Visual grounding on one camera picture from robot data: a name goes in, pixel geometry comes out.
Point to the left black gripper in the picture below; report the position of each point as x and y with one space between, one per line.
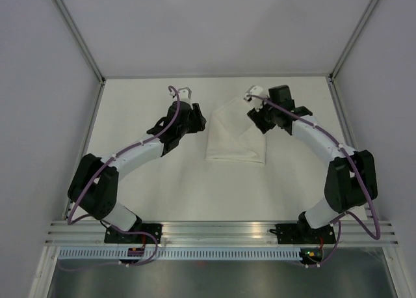
199 120

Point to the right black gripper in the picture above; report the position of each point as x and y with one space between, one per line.
257 118

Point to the white cloth napkin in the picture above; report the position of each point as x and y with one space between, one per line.
233 137

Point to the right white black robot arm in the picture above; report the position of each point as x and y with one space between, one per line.
351 175

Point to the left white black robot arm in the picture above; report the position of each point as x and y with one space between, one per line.
96 178

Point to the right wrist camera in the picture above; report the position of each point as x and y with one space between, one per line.
255 96

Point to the left aluminium frame post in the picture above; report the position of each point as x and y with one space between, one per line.
66 16

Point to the aluminium frame post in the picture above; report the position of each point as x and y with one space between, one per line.
356 33
66 16

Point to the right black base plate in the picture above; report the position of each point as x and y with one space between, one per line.
301 234

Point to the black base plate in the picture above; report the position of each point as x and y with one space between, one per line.
143 233
301 234

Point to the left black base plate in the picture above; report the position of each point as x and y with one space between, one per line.
143 233

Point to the right aluminium frame post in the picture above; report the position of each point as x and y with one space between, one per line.
356 33

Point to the aluminium mounting rail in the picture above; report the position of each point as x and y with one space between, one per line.
212 234

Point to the white slotted cable duct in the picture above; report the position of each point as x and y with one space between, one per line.
187 253

